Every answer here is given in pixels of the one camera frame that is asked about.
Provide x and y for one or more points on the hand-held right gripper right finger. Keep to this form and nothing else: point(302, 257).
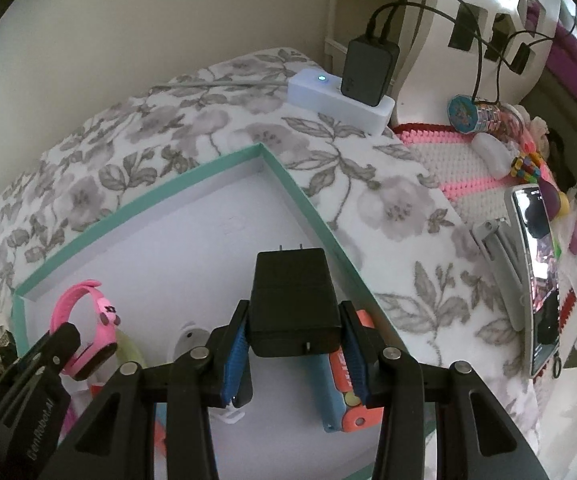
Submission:
point(356, 360)

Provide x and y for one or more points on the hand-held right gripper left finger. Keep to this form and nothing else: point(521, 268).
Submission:
point(233, 360)

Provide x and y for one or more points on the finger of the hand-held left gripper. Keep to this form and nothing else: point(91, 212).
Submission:
point(53, 347)

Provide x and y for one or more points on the pink smartwatch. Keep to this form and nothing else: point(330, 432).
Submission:
point(101, 330)

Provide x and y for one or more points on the printed coral blue case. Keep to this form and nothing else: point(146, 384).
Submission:
point(333, 410)

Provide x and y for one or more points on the pale green case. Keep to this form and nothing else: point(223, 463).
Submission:
point(131, 350)

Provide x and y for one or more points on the black charger adapter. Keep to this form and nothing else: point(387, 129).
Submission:
point(293, 300)

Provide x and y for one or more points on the plain coral blue case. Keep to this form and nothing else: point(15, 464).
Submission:
point(161, 430)

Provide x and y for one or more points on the green-edged white tray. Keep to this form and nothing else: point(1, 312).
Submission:
point(168, 240)

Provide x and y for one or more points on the white charger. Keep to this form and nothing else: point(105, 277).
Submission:
point(188, 342)

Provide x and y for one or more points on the small white plastic item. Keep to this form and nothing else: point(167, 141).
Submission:
point(228, 415)

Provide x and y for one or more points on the grey phone stand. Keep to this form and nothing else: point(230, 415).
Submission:
point(503, 270)

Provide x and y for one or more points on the smartphone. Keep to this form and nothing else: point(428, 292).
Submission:
point(538, 280)

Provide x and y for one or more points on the pink white crochet blanket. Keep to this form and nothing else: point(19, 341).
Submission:
point(448, 160)

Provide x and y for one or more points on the grey floral blanket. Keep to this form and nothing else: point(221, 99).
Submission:
point(193, 125)

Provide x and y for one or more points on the white pebble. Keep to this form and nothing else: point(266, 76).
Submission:
point(488, 152)

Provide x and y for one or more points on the purple yellow ball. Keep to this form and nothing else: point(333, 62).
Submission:
point(550, 197)

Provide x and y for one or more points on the colourful bead toy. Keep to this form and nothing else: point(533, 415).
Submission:
point(525, 167)

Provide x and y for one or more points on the white power strip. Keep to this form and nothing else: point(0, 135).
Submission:
point(318, 95)

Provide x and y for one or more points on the round cartoon tin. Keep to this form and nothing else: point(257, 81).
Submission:
point(463, 114)

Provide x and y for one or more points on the black plugged power adapter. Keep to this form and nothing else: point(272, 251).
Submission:
point(368, 70)

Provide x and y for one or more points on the white lattice furniture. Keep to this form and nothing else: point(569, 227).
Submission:
point(433, 35)

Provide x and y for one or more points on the small black plug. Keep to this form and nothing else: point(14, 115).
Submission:
point(520, 59)

